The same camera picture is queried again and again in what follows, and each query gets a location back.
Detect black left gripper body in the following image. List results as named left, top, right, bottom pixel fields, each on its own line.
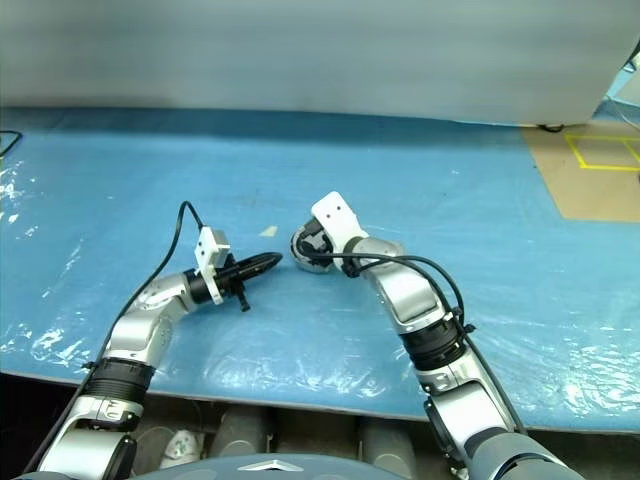
left=215, top=259, right=250, bottom=314

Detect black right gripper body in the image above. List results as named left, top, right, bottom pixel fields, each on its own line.
left=297, top=219, right=332, bottom=261

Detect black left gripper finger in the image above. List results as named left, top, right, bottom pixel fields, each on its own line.
left=239, top=256, right=283, bottom=279
left=234, top=252, right=284, bottom=271

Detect silver motor housing copper coils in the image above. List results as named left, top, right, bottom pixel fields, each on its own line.
left=289, top=227, right=337, bottom=275

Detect blue plastic table sheet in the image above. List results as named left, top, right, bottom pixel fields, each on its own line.
left=0, top=105, right=640, bottom=434

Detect dark grey rounded cylinder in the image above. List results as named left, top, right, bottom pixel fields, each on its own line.
left=355, top=417, right=419, bottom=469
left=213, top=407, right=275, bottom=459

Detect white object with green marks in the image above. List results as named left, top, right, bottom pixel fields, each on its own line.
left=134, top=428, right=207, bottom=472

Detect white partition board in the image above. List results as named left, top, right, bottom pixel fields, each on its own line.
left=0, top=0, right=631, bottom=126

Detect grey robot torso silver chevron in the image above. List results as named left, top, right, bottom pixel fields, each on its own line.
left=12, top=452, right=466, bottom=480

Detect yellow tape square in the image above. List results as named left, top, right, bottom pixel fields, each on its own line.
left=566, top=133, right=640, bottom=172

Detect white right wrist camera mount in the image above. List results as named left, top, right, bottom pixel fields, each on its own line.
left=309, top=190, right=367, bottom=275

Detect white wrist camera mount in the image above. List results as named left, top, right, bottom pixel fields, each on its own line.
left=193, top=227, right=232, bottom=306
left=309, top=190, right=367, bottom=275

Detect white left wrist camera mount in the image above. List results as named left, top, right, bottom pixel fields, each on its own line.
left=193, top=227, right=232, bottom=306

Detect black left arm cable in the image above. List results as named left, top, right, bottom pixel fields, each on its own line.
left=22, top=199, right=206, bottom=471

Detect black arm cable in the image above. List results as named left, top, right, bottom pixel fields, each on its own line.
left=22, top=199, right=206, bottom=471
left=308, top=253, right=527, bottom=436

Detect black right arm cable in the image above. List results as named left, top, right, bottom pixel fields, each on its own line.
left=308, top=253, right=527, bottom=436

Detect thin black looped cable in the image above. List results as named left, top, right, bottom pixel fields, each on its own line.
left=0, top=129, right=23, bottom=157

